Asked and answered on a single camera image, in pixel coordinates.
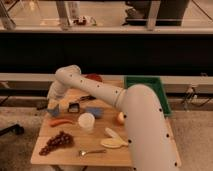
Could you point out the black handled knife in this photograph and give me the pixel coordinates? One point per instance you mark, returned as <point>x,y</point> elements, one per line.
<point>84,98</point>

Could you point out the metal spoon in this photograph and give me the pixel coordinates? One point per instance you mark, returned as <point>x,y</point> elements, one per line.
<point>82,153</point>

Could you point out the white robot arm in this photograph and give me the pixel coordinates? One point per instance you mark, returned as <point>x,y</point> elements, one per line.
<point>150,146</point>

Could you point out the orange apple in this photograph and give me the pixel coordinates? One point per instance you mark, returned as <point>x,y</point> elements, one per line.
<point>120,118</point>

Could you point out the bunch of dark grapes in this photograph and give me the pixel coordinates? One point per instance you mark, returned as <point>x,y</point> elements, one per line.
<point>62,139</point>

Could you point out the toy banana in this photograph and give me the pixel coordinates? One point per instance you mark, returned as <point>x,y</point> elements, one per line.
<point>114,140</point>

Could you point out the red bowl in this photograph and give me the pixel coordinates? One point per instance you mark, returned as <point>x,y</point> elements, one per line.
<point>95,77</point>

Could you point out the black eraser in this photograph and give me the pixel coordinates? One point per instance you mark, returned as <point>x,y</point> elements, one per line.
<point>41,106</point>

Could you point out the small black square dish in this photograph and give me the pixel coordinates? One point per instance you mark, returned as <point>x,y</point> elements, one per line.
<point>73,108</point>

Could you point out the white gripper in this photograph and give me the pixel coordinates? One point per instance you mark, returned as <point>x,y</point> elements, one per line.
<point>56,100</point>

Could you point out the blue plastic cup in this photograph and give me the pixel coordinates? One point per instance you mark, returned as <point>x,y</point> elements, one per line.
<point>55,112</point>

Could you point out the blue sponge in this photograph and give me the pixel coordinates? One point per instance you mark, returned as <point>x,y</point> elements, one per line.
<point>96,111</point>

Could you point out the white paper cup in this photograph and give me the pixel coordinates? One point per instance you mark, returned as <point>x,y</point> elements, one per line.
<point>86,121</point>

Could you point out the green plastic tray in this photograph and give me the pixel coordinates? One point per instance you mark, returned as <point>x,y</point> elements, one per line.
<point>155,84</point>

